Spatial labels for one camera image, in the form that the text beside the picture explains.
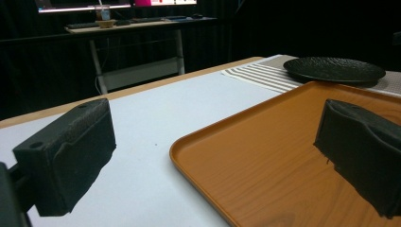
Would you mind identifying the small beige bowl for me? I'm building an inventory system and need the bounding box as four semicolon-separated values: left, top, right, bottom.
96;19;117;29

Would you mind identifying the black textured plate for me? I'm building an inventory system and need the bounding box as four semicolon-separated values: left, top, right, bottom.
282;56;387;88

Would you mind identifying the computer monitor with pink screen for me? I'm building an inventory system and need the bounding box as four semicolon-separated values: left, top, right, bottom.
133;0;199;8

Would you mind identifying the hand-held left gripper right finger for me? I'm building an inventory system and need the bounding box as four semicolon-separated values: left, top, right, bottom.
313;98;401;219

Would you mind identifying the black keyboard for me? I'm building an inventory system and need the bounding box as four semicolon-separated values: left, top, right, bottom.
65;21;100;30
131;16;165;24

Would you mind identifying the striped beige placemat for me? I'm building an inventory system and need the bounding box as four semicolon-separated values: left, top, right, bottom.
220;54;401;96

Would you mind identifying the white-legged background desk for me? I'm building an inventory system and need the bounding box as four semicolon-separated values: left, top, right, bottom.
64;17;218;95

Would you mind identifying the clear drink cup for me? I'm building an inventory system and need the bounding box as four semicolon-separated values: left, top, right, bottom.
95;5;112;22

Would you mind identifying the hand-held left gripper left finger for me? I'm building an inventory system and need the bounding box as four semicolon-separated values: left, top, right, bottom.
12;97;117;218

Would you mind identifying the orange wood-grain tray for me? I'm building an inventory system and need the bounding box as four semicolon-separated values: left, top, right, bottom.
169;80;401;227

